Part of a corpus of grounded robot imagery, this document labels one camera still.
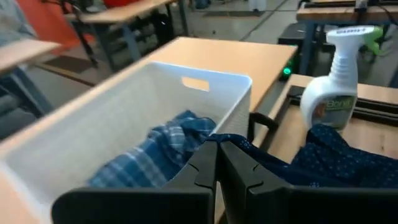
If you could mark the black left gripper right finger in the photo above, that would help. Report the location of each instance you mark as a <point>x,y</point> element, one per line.
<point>311,208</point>

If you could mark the white spray bottle green trigger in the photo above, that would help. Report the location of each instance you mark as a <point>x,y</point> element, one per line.
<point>335,93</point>

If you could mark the white plastic laundry basket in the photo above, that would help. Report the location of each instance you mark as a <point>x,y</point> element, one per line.
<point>93,130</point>

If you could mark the background wooden desk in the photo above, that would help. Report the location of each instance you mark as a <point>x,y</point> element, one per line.
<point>124,11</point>
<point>335,12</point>
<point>21,53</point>

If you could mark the light wooden desk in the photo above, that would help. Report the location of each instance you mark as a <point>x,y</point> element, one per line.
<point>224,56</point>

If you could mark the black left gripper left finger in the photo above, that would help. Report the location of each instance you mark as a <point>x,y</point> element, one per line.
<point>140,208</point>

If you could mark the red partition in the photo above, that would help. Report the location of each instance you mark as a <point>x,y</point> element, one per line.
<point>49,21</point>

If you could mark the navy dotted garment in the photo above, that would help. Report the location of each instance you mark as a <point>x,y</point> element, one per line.
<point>335,161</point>

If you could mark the blue plaid shirt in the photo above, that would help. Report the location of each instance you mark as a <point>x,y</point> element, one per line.
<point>161,152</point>

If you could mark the black device green light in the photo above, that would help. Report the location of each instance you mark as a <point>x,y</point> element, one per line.
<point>287,70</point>

